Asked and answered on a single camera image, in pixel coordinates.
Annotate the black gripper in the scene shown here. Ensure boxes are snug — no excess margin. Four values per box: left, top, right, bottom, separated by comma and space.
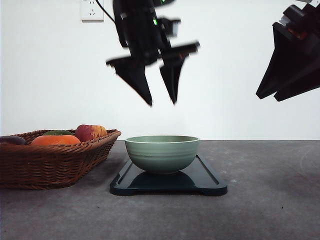
105, 0, 200, 107
256, 3, 320, 102

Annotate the light green ceramic bowl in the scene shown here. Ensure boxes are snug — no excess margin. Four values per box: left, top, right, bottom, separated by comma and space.
124, 135, 200, 173

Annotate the brown wicker basket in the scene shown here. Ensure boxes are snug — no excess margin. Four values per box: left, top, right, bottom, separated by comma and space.
0, 129, 121, 190

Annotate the red yellow apple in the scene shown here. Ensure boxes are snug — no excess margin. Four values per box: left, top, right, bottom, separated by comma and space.
75, 124, 108, 142

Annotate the dark green avocado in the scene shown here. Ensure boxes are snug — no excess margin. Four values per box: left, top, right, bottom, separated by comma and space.
43, 130, 73, 136

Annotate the dark blue rectangular tray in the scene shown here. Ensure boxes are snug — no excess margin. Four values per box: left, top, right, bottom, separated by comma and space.
110, 154, 228, 196

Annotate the orange tangerine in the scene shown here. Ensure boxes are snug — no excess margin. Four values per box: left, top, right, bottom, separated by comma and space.
31, 135, 80, 146

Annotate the dark purple eggplant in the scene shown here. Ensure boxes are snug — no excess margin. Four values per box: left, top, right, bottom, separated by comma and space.
0, 135, 27, 145

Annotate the black cable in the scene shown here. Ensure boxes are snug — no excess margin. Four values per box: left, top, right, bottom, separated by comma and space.
96, 0, 116, 24

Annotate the white wall socket left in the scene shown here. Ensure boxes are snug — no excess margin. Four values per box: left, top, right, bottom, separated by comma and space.
80, 0, 105, 23

